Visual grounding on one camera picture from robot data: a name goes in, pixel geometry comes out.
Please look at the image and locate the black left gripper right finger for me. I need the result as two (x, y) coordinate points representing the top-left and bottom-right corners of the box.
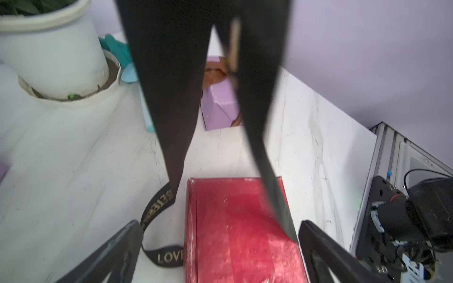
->
(298, 221), (382, 283)

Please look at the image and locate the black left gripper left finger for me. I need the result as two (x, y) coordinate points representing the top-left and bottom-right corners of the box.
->
(58, 220), (143, 283)

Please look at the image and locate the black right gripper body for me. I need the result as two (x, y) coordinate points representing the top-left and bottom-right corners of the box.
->
(355, 176), (453, 283)

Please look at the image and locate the red gift box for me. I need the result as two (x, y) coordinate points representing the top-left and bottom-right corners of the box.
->
(184, 178), (308, 283)

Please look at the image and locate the black lettered ribbon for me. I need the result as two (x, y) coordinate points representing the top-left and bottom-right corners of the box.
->
(114, 0), (300, 268)

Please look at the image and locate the large purple gift box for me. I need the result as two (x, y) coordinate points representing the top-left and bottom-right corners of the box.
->
(0, 161), (10, 182)

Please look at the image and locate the small purple gift box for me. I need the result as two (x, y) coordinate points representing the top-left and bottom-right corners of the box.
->
(200, 55), (245, 132)

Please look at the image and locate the brown satin ribbon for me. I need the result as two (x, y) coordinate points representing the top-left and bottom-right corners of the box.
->
(202, 59), (245, 127)

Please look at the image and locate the teal cloth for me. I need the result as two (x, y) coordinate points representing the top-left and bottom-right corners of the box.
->
(99, 34), (133, 68)

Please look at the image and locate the white plant pot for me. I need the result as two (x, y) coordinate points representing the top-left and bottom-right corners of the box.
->
(1, 1), (122, 108)

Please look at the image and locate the green potted plant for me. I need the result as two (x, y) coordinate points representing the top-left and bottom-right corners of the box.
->
(1, 0), (76, 16)

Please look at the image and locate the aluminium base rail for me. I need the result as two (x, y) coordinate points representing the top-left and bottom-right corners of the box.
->
(370, 122), (453, 189)

